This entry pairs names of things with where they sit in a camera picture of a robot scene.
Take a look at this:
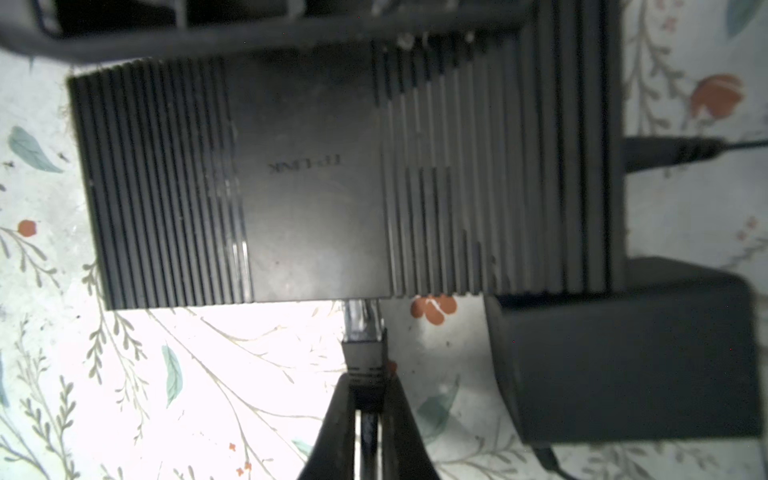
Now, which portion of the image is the black network switch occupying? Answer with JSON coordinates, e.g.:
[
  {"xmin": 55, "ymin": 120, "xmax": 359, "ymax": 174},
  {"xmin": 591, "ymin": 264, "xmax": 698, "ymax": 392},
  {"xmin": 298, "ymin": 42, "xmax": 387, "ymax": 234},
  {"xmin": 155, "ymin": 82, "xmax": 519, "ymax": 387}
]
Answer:
[{"xmin": 67, "ymin": 1, "xmax": 626, "ymax": 310}]

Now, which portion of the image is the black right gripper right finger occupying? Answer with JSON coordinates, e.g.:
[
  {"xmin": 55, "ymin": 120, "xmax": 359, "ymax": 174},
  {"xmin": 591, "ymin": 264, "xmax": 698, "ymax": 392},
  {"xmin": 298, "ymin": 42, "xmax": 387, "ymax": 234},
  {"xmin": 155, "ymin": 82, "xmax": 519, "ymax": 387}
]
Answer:
[{"xmin": 381, "ymin": 375, "xmax": 439, "ymax": 480}]

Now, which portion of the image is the black ethernet cable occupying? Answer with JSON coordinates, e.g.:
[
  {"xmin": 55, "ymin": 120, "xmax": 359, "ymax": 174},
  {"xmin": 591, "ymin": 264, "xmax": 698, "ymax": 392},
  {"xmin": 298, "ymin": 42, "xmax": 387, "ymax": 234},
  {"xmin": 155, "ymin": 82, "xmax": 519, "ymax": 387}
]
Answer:
[{"xmin": 340, "ymin": 298, "xmax": 390, "ymax": 480}]

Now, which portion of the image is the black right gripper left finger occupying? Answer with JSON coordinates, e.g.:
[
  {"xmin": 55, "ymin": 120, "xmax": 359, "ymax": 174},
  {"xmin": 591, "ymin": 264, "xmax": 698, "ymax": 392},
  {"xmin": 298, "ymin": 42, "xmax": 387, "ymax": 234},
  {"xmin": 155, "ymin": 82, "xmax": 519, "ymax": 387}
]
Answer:
[{"xmin": 298, "ymin": 374, "xmax": 356, "ymax": 480}]

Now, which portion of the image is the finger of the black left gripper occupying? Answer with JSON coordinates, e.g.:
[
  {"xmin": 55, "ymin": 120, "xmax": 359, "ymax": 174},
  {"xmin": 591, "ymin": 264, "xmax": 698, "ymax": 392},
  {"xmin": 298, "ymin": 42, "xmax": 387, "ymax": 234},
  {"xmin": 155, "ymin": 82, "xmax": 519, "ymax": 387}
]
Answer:
[{"xmin": 1, "ymin": 1, "xmax": 534, "ymax": 63}]

